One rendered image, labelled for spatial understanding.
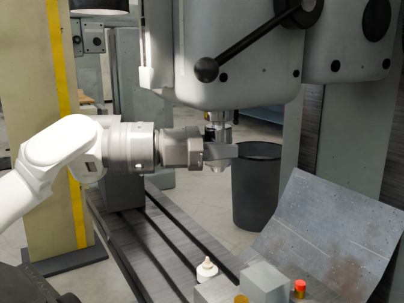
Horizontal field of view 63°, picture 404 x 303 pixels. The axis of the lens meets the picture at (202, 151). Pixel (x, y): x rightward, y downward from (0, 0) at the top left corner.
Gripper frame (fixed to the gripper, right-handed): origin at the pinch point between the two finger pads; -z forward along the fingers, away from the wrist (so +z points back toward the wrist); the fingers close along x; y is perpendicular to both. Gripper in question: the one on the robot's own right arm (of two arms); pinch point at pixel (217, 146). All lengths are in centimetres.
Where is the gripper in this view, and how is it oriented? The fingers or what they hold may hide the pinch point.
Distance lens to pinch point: 58.0
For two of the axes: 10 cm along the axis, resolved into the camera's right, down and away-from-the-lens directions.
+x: -1.0, -3.0, 9.5
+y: -0.1, 9.5, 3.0
